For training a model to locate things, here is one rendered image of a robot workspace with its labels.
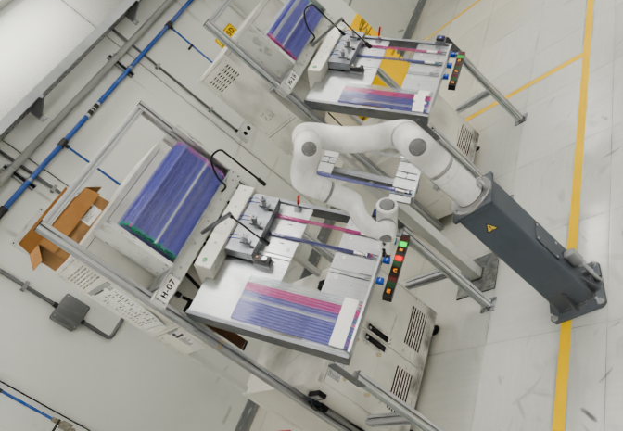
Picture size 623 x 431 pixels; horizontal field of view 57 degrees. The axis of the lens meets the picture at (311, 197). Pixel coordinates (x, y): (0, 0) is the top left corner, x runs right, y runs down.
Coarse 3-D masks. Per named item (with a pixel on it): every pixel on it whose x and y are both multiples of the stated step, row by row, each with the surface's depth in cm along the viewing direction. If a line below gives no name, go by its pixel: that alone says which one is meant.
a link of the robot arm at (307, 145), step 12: (300, 132) 207; (312, 132) 206; (300, 144) 202; (312, 144) 202; (300, 156) 203; (312, 156) 203; (300, 168) 210; (312, 168) 210; (300, 180) 213; (312, 180) 214; (324, 180) 217; (300, 192) 217; (312, 192) 216; (324, 192) 216
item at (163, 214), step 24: (168, 168) 254; (192, 168) 262; (144, 192) 247; (168, 192) 250; (192, 192) 258; (144, 216) 240; (168, 216) 247; (192, 216) 253; (144, 240) 240; (168, 240) 243
